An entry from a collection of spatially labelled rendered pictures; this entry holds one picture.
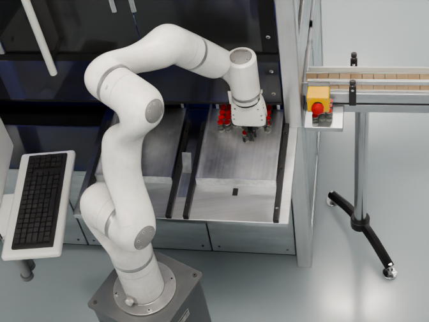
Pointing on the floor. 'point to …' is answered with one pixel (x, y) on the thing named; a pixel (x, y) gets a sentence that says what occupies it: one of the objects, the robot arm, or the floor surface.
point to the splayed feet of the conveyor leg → (332, 200)
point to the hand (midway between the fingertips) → (251, 133)
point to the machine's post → (294, 84)
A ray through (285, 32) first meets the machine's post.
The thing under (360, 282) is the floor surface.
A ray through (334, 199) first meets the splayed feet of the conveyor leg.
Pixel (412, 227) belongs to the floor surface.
